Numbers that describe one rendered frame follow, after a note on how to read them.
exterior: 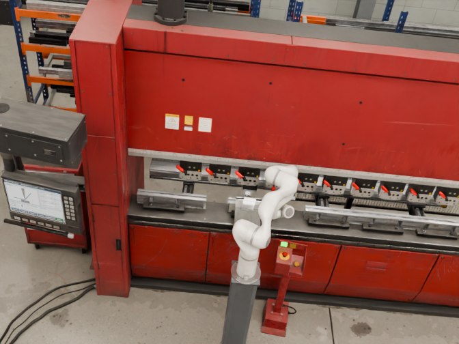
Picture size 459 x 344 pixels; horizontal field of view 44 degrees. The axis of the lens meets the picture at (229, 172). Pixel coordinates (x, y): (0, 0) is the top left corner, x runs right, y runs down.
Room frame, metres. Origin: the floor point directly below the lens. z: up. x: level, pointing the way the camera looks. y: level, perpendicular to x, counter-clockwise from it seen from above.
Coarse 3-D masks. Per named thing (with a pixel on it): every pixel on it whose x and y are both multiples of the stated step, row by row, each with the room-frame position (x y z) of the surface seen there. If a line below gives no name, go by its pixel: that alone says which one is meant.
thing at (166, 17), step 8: (160, 0) 2.93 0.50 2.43; (168, 0) 2.91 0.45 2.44; (176, 0) 2.92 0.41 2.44; (184, 0) 2.99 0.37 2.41; (160, 8) 2.93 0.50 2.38; (168, 8) 2.91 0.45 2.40; (176, 8) 2.92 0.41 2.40; (208, 8) 3.12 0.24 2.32; (160, 16) 2.92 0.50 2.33; (168, 16) 2.91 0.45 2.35; (176, 16) 2.92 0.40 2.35; (184, 16) 2.95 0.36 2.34; (168, 24) 2.89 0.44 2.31; (176, 24) 2.90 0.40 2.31
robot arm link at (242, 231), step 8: (240, 224) 2.26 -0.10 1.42; (248, 224) 2.26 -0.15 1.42; (232, 232) 2.25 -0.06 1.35; (240, 232) 2.22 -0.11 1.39; (248, 232) 2.21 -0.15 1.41; (240, 240) 2.21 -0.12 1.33; (248, 240) 2.19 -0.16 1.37; (240, 248) 2.20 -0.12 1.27; (248, 248) 2.21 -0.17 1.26; (256, 248) 2.23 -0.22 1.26; (240, 256) 2.21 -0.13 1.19; (248, 256) 2.19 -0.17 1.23; (256, 256) 2.20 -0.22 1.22
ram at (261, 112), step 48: (144, 96) 2.84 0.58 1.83; (192, 96) 2.85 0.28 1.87; (240, 96) 2.86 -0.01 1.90; (288, 96) 2.87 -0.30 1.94; (336, 96) 2.88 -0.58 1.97; (384, 96) 2.89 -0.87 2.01; (432, 96) 2.90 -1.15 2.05; (144, 144) 2.84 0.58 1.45; (192, 144) 2.85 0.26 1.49; (240, 144) 2.86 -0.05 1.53; (288, 144) 2.87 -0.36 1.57; (336, 144) 2.88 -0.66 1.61; (384, 144) 2.89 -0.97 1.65; (432, 144) 2.90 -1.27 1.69
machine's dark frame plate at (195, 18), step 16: (128, 16) 2.94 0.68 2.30; (144, 16) 2.96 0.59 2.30; (192, 16) 3.03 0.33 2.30; (208, 16) 3.06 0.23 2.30; (224, 16) 3.08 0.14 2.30; (240, 16) 3.11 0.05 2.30; (272, 32) 2.96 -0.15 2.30; (288, 32) 2.99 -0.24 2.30; (304, 32) 3.01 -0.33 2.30; (320, 32) 3.03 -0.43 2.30; (336, 32) 3.06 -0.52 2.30; (352, 32) 3.08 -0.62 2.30; (368, 32) 3.11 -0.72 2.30; (384, 32) 3.13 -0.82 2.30; (416, 48) 2.98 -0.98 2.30; (432, 48) 3.00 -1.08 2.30; (448, 48) 3.03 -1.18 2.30
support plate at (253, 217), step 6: (240, 204) 2.84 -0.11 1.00; (258, 204) 2.86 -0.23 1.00; (240, 210) 2.78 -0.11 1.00; (234, 216) 2.72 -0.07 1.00; (240, 216) 2.72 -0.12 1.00; (246, 216) 2.73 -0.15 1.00; (252, 216) 2.74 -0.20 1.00; (258, 216) 2.74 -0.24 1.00; (234, 222) 2.66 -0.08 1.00; (252, 222) 2.68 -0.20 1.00; (258, 222) 2.69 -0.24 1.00
